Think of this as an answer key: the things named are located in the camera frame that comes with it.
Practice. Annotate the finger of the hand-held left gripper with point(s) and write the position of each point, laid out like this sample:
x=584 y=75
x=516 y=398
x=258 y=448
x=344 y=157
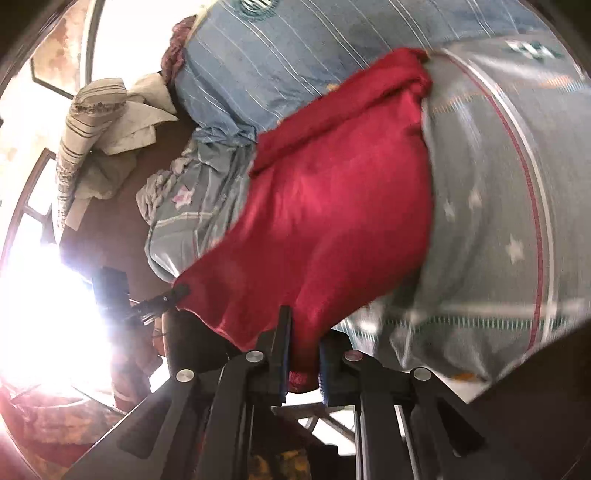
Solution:
x=161 y=300

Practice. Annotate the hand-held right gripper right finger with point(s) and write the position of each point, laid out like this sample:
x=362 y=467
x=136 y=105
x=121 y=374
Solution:
x=327 y=364

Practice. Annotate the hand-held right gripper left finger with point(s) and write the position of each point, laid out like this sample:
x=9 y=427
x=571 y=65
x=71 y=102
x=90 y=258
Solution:
x=282 y=350

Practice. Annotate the red sweater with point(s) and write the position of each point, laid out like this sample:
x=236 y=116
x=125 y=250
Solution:
x=332 y=207

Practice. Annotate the olive cloth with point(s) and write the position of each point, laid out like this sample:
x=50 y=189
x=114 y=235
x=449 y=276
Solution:
x=104 y=177

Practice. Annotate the striped white cloth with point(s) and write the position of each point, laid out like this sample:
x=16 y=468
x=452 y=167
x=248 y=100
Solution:
x=76 y=138

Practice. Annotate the grey star print bedsheet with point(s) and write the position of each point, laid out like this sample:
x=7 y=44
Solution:
x=485 y=207

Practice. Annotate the maroon patterned cloth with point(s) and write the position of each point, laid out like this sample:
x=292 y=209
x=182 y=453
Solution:
x=178 y=46

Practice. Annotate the blue plaid pillow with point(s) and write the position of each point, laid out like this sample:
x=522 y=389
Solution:
x=286 y=55

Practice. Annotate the framed wall picture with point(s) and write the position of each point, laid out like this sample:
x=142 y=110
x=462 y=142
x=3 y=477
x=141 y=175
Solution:
x=53 y=60

